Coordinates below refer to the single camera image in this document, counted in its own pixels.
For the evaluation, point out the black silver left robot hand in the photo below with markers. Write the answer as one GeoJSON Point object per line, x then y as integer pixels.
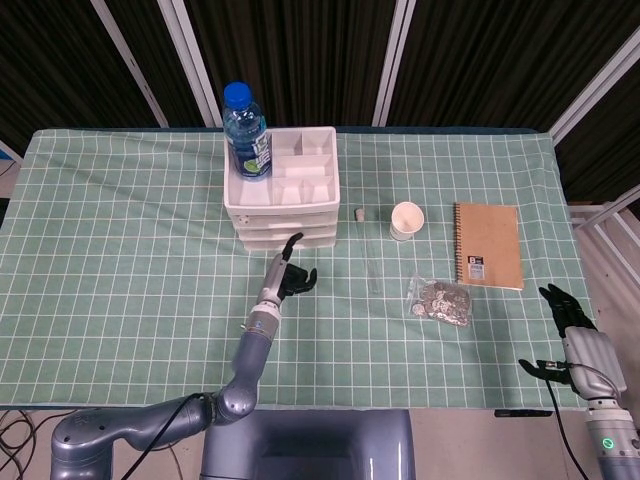
{"type": "Point", "coordinates": [274, 282]}

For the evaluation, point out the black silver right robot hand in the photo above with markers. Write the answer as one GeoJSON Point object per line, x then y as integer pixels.
{"type": "Point", "coordinates": [592, 355]}

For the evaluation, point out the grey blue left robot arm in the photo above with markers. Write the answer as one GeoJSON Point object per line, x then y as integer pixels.
{"type": "Point", "coordinates": [250, 360]}

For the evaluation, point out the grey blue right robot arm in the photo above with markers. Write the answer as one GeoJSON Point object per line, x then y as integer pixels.
{"type": "Point", "coordinates": [617, 445]}

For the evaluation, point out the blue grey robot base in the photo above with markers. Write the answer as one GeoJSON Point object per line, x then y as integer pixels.
{"type": "Point", "coordinates": [305, 445]}

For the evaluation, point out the clear drawer with football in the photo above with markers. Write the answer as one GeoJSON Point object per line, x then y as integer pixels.
{"type": "Point", "coordinates": [280, 222]}

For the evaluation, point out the white plastic drawer organizer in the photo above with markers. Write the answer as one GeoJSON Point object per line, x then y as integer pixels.
{"type": "Point", "coordinates": [250, 195]}

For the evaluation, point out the black flat bar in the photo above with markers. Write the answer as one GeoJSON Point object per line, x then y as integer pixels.
{"type": "Point", "coordinates": [522, 413]}

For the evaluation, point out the glass test tube with cork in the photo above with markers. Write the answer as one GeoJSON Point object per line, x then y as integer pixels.
{"type": "Point", "coordinates": [369, 250]}

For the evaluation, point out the green checked tablecloth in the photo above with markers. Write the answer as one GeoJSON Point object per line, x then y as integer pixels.
{"type": "Point", "coordinates": [150, 300]}

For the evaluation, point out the blue drink bottle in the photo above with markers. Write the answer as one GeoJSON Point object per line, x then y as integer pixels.
{"type": "Point", "coordinates": [246, 140]}

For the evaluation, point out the white paper cup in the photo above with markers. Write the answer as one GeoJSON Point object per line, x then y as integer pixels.
{"type": "Point", "coordinates": [406, 220]}

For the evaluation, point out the brown spiral notebook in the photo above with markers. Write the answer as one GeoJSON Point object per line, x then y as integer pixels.
{"type": "Point", "coordinates": [492, 240]}

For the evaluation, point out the clear bag of coins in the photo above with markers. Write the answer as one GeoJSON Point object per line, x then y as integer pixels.
{"type": "Point", "coordinates": [442, 302]}

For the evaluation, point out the silver aluminium frame rail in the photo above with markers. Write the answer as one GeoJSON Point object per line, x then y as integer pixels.
{"type": "Point", "coordinates": [607, 210]}

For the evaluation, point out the white partition post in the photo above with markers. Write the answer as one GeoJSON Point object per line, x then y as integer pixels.
{"type": "Point", "coordinates": [595, 85]}
{"type": "Point", "coordinates": [192, 65]}
{"type": "Point", "coordinates": [395, 55]}
{"type": "Point", "coordinates": [130, 62]}

